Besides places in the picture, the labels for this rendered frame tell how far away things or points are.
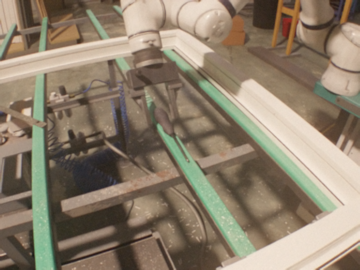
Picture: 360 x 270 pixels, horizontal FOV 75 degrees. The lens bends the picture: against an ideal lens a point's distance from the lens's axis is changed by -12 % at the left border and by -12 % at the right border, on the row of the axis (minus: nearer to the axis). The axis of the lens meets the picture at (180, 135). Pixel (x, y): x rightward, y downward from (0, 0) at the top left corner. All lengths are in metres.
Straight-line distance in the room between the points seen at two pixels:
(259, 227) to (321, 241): 1.13
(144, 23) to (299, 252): 0.60
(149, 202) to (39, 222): 1.12
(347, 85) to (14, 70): 1.41
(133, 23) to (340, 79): 0.91
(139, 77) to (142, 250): 0.48
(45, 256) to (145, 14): 0.59
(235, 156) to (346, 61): 0.73
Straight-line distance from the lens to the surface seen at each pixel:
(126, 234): 0.87
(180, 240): 1.48
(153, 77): 0.70
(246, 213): 1.62
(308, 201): 0.63
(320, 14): 1.25
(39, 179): 0.66
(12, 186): 0.95
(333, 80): 1.29
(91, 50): 1.17
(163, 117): 0.70
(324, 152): 0.62
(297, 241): 0.45
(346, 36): 1.24
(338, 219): 0.50
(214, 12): 0.64
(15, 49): 4.39
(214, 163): 0.68
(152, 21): 0.72
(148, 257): 0.79
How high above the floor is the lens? 1.30
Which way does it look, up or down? 39 degrees down
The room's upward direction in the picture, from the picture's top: straight up
